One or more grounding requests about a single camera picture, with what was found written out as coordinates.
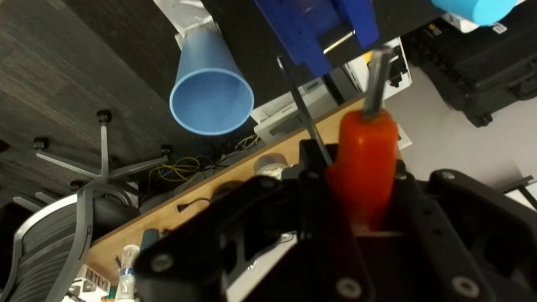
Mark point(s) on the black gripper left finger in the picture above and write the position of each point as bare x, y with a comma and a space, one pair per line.
200, 258

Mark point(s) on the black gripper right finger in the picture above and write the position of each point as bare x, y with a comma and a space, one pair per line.
477, 243

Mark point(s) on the large blue plastic cup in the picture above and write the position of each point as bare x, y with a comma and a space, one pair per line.
210, 95

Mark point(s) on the small blue upturned cup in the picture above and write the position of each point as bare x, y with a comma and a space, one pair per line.
479, 11

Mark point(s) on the blue orange tool holder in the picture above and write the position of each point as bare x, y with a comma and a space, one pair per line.
304, 25

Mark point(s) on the wooden desk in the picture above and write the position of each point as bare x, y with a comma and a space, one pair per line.
296, 147

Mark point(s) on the grey office chair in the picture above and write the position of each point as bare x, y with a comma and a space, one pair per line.
51, 245

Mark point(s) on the black carrying case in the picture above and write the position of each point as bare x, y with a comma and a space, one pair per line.
484, 70

